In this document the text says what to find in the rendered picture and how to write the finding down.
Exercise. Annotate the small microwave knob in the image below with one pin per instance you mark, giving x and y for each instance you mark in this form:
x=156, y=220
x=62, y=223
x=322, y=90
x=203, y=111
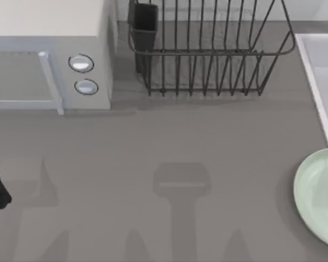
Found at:
x=86, y=87

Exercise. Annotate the large microwave knob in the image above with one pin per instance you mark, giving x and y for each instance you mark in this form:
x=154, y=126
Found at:
x=81, y=63

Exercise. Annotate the black cutlery holder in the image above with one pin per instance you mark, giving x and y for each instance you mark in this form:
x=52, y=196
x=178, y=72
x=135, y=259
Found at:
x=145, y=24

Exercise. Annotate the microwave door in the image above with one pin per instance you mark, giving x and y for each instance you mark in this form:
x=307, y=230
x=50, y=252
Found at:
x=19, y=76

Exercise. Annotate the pale microwave oven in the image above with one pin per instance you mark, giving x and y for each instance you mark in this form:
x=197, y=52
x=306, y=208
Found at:
x=43, y=19

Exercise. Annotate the pale green plate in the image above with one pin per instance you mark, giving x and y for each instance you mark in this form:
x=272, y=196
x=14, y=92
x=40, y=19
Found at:
x=319, y=196

